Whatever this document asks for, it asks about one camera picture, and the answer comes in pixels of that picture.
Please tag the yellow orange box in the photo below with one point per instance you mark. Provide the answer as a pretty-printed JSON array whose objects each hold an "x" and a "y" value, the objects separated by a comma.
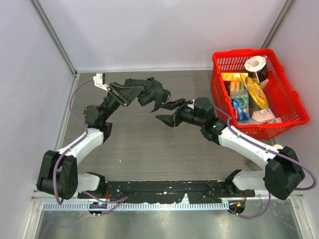
[{"x": 232, "y": 77}]

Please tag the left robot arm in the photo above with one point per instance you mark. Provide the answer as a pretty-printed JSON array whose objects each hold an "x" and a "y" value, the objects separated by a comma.
[{"x": 58, "y": 174}]

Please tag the green soap pump bottle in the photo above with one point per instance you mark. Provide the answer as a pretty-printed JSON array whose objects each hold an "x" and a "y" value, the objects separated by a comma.
[{"x": 258, "y": 159}]

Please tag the yellow Lays chips bag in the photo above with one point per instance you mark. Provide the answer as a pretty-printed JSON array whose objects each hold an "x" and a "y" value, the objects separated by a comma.
[{"x": 256, "y": 93}]

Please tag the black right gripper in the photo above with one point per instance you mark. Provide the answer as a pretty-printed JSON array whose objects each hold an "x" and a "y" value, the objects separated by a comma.
[{"x": 177, "y": 113}]

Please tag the red plastic shopping basket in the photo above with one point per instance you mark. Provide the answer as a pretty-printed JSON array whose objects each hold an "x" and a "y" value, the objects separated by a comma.
[{"x": 284, "y": 102}]

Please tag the black wrapped toilet paper roll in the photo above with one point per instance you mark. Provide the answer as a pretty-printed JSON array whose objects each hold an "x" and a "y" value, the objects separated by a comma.
[{"x": 257, "y": 69}]

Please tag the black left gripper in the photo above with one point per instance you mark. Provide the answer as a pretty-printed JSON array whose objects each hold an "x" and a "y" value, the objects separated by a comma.
[{"x": 118, "y": 95}]

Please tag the clear green snack bag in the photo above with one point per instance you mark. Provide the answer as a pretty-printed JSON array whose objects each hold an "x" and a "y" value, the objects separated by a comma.
[{"x": 240, "y": 105}]

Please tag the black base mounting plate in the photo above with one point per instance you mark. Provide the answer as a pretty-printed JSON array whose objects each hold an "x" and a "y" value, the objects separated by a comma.
[{"x": 169, "y": 192}]

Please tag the white wrapped sponge pack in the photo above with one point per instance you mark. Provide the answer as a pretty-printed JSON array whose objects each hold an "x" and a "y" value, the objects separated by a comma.
[{"x": 263, "y": 116}]

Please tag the black folding umbrella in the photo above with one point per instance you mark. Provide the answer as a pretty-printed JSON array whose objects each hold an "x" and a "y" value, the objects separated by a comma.
[{"x": 153, "y": 91}]

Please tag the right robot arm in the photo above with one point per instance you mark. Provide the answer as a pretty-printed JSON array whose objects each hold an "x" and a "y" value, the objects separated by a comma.
[{"x": 280, "y": 172}]

